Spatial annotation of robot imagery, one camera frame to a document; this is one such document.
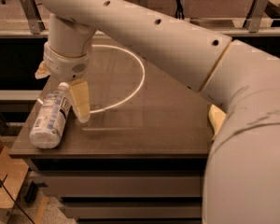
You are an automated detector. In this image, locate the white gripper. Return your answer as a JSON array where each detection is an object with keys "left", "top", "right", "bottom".
[{"left": 35, "top": 42, "right": 91, "bottom": 123}]

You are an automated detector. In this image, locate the clear plastic water bottle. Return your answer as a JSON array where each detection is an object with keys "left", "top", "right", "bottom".
[{"left": 29, "top": 86, "right": 71, "bottom": 149}]

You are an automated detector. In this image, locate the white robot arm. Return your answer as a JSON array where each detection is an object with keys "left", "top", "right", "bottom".
[{"left": 40, "top": 0, "right": 280, "bottom": 224}]

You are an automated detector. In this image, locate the wooden box at left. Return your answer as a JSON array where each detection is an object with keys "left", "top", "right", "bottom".
[{"left": 0, "top": 140, "right": 28, "bottom": 224}]

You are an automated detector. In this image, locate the grey drawer cabinet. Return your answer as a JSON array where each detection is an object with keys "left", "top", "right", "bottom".
[{"left": 10, "top": 35, "right": 212, "bottom": 224}]

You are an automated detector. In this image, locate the yellow sponge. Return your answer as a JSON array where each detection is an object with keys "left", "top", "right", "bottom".
[{"left": 208, "top": 105, "right": 226, "bottom": 138}]

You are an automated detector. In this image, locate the left metal bracket post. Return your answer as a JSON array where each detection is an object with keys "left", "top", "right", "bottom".
[{"left": 20, "top": 0, "right": 45, "bottom": 35}]

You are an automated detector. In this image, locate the black floor cable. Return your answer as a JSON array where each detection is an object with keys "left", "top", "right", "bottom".
[{"left": 0, "top": 166, "right": 35, "bottom": 224}]

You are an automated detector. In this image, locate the black hanging cable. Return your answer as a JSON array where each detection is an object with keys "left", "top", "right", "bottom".
[{"left": 173, "top": 0, "right": 185, "bottom": 21}]

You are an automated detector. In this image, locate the right metal bracket post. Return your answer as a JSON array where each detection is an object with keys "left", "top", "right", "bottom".
[{"left": 244, "top": 0, "right": 269, "bottom": 33}]

